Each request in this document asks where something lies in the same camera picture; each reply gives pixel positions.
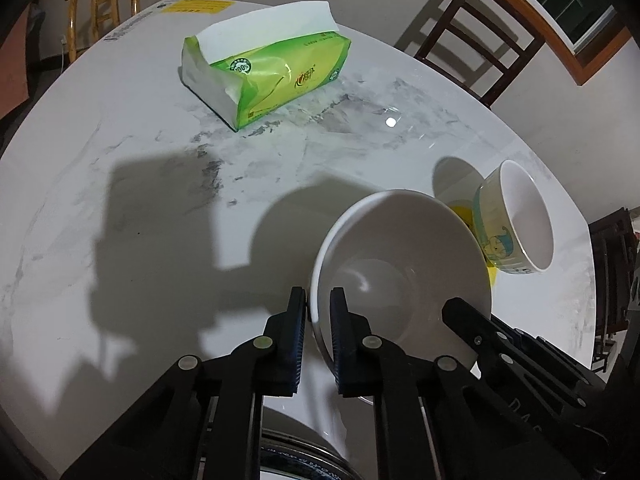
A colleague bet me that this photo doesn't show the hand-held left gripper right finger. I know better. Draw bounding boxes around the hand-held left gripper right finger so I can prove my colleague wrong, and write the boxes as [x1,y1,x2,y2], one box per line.
[329,286,551,480]

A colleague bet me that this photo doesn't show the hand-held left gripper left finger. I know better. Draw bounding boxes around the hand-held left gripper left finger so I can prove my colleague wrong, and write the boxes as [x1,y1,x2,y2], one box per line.
[60,286,307,480]

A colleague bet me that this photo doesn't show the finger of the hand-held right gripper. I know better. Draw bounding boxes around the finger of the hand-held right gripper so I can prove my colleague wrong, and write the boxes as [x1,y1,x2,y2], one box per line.
[441,297,601,411]

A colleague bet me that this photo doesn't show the cream cartoon print bowl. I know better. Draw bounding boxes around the cream cartoon print bowl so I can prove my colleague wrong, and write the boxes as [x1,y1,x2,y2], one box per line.
[472,159,555,275]

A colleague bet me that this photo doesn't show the blue floral plate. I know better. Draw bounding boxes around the blue floral plate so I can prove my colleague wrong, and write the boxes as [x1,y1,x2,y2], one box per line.
[259,435,353,480]

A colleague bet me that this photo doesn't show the white ribbed bowl pink base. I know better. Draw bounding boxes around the white ribbed bowl pink base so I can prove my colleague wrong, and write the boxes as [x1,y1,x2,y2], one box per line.
[310,189,493,406]

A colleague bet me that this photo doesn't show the round yellow warning sticker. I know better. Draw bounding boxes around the round yellow warning sticker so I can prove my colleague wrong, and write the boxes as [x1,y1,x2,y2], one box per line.
[447,200,501,286]

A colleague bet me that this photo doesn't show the dark wooden chair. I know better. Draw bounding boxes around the dark wooden chair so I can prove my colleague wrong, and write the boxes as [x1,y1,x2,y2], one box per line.
[587,207,640,373]
[414,0,546,108]

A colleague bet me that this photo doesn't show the green tissue pack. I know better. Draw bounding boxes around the green tissue pack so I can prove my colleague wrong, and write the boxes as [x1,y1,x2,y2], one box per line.
[180,1,352,133]

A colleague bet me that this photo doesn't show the wooden framed window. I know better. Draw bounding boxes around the wooden framed window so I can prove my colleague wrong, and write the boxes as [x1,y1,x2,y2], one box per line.
[447,0,633,86]

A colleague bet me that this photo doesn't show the yellow rectangular sticker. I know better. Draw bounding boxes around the yellow rectangular sticker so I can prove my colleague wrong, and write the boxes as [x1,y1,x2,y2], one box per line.
[165,0,236,14]

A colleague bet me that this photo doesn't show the barcode sticker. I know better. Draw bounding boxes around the barcode sticker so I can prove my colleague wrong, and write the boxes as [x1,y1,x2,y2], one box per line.
[102,22,147,44]

